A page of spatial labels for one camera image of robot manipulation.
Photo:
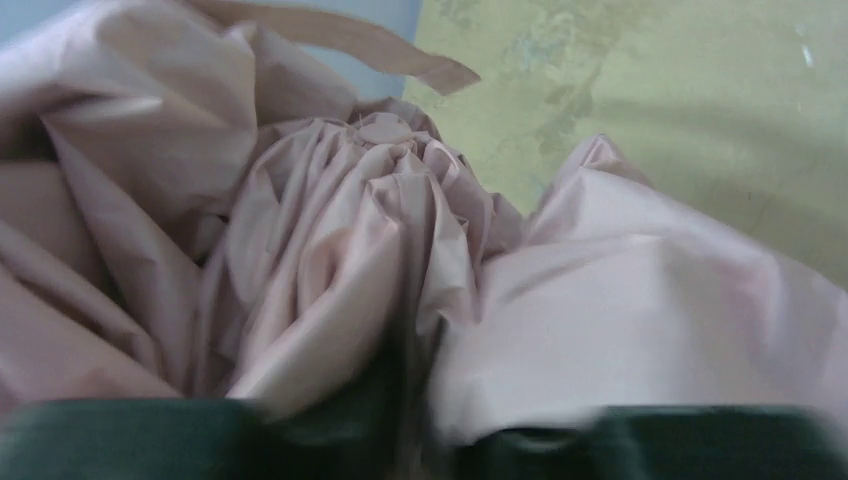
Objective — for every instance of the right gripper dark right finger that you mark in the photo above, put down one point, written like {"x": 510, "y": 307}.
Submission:
{"x": 682, "y": 442}

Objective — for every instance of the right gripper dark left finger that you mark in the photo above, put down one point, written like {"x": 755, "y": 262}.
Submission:
{"x": 191, "y": 439}

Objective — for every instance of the pink and black folding umbrella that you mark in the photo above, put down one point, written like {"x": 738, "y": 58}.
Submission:
{"x": 190, "y": 208}

